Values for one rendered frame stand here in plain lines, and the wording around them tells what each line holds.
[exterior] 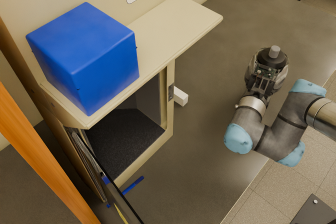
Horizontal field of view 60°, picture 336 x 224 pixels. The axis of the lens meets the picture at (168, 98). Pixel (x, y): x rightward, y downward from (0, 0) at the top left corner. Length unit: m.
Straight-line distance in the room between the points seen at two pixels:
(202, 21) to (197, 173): 0.57
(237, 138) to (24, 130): 0.52
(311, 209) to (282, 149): 1.33
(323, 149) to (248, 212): 0.74
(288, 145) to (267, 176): 1.31
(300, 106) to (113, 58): 0.50
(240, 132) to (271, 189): 1.33
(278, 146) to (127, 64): 0.49
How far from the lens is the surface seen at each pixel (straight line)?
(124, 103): 1.00
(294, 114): 0.77
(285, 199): 2.07
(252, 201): 2.01
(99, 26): 0.40
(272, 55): 0.98
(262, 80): 0.87
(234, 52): 1.34
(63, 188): 0.53
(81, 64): 0.35
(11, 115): 0.36
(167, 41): 0.50
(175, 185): 0.97
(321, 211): 2.12
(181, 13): 0.56
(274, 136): 0.79
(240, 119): 0.78
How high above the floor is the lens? 1.84
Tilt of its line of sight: 53 degrees down
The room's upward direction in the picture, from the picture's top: straight up
